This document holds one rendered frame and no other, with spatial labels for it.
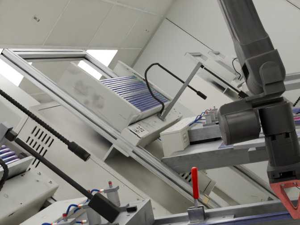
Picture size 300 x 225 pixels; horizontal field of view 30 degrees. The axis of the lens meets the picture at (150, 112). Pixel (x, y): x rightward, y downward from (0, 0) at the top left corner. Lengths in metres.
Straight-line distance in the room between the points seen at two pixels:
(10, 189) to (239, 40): 0.53
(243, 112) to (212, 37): 7.61
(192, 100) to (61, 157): 3.55
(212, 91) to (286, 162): 4.50
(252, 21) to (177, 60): 7.66
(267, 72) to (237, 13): 0.13
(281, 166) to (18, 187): 0.52
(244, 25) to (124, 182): 1.09
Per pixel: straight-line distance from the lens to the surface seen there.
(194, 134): 2.22
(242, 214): 1.13
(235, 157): 1.89
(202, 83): 5.47
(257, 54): 0.99
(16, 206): 1.10
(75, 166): 2.03
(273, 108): 0.97
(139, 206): 1.08
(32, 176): 1.23
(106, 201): 0.81
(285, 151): 0.98
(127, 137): 1.91
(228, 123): 0.96
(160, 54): 8.72
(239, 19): 1.02
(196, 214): 1.11
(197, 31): 8.61
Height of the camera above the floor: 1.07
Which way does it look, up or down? 8 degrees up
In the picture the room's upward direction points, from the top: 54 degrees counter-clockwise
